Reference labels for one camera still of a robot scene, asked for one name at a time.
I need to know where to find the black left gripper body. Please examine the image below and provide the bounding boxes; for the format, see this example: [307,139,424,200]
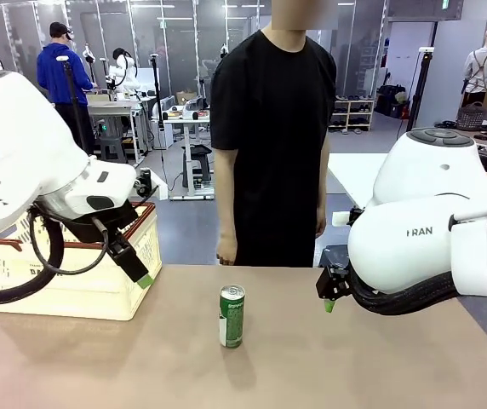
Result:
[62,199,142,253]

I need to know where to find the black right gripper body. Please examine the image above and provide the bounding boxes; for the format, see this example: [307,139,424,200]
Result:
[315,264,353,300]

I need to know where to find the green drink can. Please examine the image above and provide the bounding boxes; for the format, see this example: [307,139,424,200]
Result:
[219,284,247,349]

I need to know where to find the person's left forearm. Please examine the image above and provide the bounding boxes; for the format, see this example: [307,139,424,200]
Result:
[315,182,328,214]

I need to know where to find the person's right forearm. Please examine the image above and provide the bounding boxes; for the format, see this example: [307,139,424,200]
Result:
[216,187,238,244]

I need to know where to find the dark wicker basket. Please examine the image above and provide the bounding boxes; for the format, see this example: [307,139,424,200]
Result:
[455,101,487,131]

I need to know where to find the person's left hand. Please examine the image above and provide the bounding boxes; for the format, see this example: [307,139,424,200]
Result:
[314,210,329,239]

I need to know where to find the person's right hand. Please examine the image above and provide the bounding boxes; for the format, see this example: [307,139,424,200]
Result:
[216,239,238,267]

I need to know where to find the black stool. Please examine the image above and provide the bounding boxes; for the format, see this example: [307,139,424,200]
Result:
[318,245,351,268]

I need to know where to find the white side table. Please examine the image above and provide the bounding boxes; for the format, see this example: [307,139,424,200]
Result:
[327,152,392,210]

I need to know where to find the grey background desk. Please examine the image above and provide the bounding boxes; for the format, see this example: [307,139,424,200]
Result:
[162,113,215,201]

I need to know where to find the person in blue hoodie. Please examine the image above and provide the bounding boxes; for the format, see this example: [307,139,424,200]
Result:
[37,21,96,155]

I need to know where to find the person in black t-shirt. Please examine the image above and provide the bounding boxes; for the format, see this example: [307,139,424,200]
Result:
[210,0,337,268]

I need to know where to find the white shoe rack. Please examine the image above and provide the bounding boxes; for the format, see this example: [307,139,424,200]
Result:
[328,94,375,132]

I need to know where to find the black bags pile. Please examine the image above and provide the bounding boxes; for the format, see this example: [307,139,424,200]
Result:
[375,84,410,119]

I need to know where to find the black tripod white head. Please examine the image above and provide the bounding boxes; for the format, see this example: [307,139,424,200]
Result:
[404,47,435,134]

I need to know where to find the cream basket brown handles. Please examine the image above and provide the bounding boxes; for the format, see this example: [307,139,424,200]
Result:
[0,203,163,321]

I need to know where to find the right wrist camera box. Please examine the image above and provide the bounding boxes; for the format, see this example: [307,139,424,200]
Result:
[331,206,366,227]

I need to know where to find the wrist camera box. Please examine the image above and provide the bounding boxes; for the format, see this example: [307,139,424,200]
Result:
[135,168,169,201]
[331,206,366,227]

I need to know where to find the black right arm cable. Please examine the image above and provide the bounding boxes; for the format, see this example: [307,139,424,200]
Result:
[347,268,461,316]

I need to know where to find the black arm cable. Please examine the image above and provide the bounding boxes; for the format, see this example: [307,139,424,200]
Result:
[347,268,461,316]
[0,204,115,306]

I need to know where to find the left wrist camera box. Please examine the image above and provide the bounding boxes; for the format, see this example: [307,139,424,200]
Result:
[135,168,169,201]

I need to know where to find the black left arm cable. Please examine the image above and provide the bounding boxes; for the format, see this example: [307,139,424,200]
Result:
[0,204,115,306]

